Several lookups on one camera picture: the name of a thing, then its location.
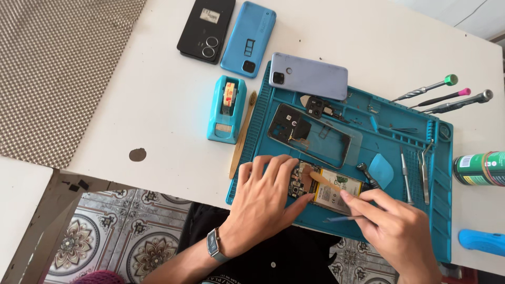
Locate person's right hand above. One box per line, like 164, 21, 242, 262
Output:
340, 188, 441, 279

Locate silver square wristwatch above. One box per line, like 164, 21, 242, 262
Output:
206, 227, 232, 264

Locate short black screwdriver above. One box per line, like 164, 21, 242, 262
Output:
356, 162, 382, 191

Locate black phone middle frame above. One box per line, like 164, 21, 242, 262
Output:
267, 103, 352, 170

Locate person's black shirt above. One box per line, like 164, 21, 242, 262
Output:
177, 202, 342, 284

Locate bright blue phone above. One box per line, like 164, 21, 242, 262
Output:
220, 1, 277, 79

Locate teal silicone repair mat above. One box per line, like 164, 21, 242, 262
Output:
225, 61, 454, 263

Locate pink capped screwdriver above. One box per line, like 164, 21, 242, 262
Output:
407, 88, 472, 110

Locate person's left hand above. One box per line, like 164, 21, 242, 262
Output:
219, 154, 316, 258

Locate black camera cover piece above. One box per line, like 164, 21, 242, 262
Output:
305, 95, 326, 120

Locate bamboo brush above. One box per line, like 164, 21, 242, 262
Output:
228, 90, 258, 180

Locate phone with battery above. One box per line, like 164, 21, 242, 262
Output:
287, 159, 363, 216

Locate grey metal screwdriver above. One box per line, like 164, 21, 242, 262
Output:
419, 89, 494, 115

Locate lavender phone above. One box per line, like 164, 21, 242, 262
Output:
269, 52, 349, 102

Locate thin blue pry tool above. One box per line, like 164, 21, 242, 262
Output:
323, 215, 356, 224

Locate black phone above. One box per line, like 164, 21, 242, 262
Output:
176, 0, 236, 65

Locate slim silver screwdriver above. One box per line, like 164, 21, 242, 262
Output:
399, 145, 415, 206

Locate green capped screwdriver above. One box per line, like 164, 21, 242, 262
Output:
390, 74, 459, 103

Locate tan plastic spudger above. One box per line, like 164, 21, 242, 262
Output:
303, 165, 343, 194

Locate blue plastic handle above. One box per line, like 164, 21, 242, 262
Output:
458, 228, 505, 258

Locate teal tape dispenser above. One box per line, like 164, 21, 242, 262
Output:
206, 75, 248, 145

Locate grey woven mat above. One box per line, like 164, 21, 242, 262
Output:
0, 0, 147, 170

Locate curved steel tweezers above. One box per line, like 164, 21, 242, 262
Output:
417, 139, 435, 206

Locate blue triangular opening pick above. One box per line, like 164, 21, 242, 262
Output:
367, 153, 395, 190

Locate pink knitted cloth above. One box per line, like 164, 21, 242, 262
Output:
74, 270, 126, 284

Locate green spray can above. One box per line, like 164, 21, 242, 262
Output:
452, 151, 505, 187

